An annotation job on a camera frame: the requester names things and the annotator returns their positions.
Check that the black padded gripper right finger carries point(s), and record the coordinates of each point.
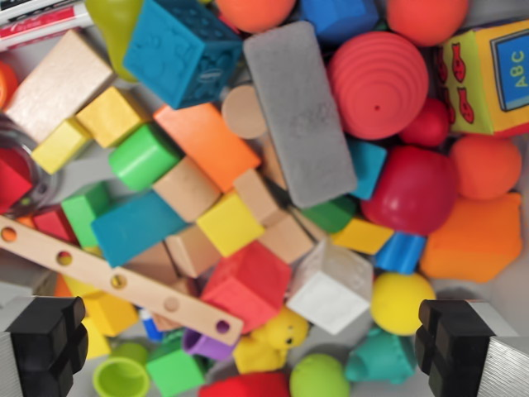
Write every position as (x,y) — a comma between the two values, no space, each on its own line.
(463,347)

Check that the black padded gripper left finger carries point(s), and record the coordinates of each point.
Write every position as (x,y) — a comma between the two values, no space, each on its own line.
(41,343)

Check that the grey plastic bin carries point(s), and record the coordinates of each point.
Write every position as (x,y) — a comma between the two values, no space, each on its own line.
(18,269)

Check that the small orange wooden block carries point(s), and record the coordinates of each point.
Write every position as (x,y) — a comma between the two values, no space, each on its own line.
(62,286)

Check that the amber yellow wooden block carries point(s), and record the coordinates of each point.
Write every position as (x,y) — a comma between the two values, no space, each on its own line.
(109,314)

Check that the yellow rubber ball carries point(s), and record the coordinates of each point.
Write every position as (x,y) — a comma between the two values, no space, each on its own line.
(401,304)

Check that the teal rubber animal toy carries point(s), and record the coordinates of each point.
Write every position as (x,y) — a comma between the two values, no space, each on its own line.
(380,357)

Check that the lime green plastic cup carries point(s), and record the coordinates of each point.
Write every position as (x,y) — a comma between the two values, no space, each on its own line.
(122,376)

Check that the wooden strip with holes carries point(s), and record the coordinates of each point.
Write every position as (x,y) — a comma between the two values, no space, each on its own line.
(124,285)

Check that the orange soft star block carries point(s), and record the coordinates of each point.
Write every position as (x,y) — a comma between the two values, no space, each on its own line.
(471,240)

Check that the blue ridged plastic cylinder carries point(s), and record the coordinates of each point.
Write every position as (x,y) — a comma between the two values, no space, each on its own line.
(401,254)

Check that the orange round peg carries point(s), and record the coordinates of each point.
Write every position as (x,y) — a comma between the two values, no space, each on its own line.
(8,234)

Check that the red wooden block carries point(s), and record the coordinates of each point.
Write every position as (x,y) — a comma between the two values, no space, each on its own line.
(53,225)

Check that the green wooden block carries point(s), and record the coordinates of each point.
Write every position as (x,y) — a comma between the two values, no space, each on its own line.
(82,215)

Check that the small natural wood block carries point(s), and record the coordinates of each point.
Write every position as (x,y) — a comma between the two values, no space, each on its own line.
(194,252)
(151,260)
(260,198)
(274,165)
(285,240)

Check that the green rubber cube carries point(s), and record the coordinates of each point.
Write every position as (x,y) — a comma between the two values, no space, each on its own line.
(175,372)

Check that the white rubber cube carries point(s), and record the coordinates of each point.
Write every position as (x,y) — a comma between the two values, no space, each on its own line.
(330,289)

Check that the lime green rubber ball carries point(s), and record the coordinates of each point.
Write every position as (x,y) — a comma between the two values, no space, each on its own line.
(320,378)

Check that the flat yellow wooden block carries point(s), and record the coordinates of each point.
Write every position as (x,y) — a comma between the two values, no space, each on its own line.
(361,235)

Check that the clear glass jar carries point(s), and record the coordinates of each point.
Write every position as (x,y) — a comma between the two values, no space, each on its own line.
(41,182)

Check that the red block inside jar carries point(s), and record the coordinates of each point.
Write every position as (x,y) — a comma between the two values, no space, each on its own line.
(12,182)

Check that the dark red apple toy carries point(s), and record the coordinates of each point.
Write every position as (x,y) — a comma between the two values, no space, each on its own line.
(409,190)

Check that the orange round rubber toy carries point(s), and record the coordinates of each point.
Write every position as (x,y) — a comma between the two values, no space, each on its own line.
(485,167)

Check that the dark green wooden cylinder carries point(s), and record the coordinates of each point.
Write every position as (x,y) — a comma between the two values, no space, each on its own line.
(330,215)

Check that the yellow rubber animal toy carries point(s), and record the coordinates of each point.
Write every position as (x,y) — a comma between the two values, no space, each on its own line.
(273,339)

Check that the light yellow wooden block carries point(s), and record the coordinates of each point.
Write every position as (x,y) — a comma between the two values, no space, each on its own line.
(60,146)

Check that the small teal wooden block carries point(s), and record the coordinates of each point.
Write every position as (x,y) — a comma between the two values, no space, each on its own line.
(368,169)

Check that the red rounded rubber toy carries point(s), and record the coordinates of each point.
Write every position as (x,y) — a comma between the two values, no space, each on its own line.
(244,386)

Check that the rounded natural wood block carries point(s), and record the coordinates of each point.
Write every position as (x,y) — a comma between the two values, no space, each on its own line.
(186,192)

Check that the red rubber cube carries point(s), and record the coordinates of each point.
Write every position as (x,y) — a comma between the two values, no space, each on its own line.
(248,285)

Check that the bright yellow wooden cube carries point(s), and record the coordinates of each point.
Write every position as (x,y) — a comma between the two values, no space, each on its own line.
(229,225)

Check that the small red ball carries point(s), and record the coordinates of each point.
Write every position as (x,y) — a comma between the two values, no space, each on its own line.
(427,126)

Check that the dark yellow wooden cube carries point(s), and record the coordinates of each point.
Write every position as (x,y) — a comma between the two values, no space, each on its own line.
(111,118)

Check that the long natural wood block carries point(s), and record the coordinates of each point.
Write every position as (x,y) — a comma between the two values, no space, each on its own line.
(53,87)

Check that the orange wooden rectangular block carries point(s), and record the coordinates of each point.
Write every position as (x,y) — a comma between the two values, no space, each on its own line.
(206,144)

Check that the fabric ABC cube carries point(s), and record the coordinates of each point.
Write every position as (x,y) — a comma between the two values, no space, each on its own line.
(483,82)

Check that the red ridged rubber ball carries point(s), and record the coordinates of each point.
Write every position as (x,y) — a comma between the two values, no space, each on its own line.
(378,84)

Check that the grey foam eraser block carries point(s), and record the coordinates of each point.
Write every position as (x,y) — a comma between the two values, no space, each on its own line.
(301,116)

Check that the natural wood round cylinder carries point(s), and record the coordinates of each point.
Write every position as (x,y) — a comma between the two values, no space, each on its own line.
(244,111)

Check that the olive green pear toy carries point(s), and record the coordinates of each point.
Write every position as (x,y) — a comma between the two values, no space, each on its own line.
(111,33)

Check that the teal embossed rubber cube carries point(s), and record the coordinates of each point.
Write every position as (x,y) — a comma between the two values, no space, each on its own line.
(177,49)

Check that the red dry-erase marker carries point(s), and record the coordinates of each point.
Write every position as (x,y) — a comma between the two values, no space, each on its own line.
(41,18)

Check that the orange-red rubber ball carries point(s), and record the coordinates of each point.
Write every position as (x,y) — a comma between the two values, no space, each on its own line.
(427,20)

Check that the black dry-erase marker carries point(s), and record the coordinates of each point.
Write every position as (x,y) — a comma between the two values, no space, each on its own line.
(53,3)

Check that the blue rubber cube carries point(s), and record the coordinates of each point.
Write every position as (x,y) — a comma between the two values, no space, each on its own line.
(336,18)

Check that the orange rubber ball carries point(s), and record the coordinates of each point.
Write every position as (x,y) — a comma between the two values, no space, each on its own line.
(256,14)

